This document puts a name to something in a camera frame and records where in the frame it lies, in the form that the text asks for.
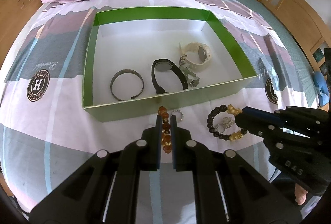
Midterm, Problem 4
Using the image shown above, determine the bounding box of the amber bead bracelet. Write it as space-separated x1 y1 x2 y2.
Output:
157 106 173 154

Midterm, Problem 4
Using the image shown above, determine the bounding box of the black and gold bead bracelet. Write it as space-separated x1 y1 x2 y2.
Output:
206 104 249 142

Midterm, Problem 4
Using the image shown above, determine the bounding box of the silver metal link watch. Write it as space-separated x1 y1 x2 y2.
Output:
179 55 200 87

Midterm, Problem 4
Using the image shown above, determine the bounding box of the dark metal bangle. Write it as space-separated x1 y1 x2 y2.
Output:
109 69 145 101

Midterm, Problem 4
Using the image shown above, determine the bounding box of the black wristwatch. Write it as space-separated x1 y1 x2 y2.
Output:
151 59 188 94

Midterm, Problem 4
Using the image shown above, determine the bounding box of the white plastic wristwatch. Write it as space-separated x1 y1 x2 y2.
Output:
179 42 211 72

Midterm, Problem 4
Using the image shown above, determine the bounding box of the right hand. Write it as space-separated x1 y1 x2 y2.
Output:
295 184 308 206

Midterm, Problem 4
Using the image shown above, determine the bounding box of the silver leaf brooch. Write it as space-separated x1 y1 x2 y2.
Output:
222 117 235 129

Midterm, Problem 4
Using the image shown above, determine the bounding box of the blue object on floor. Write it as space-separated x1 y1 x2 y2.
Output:
313 71 329 107

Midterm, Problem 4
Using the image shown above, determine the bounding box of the green cardboard box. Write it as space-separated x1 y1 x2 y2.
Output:
83 6 256 122

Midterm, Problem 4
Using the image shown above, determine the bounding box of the silver rhinestone ring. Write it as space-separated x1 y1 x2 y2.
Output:
170 109 185 123

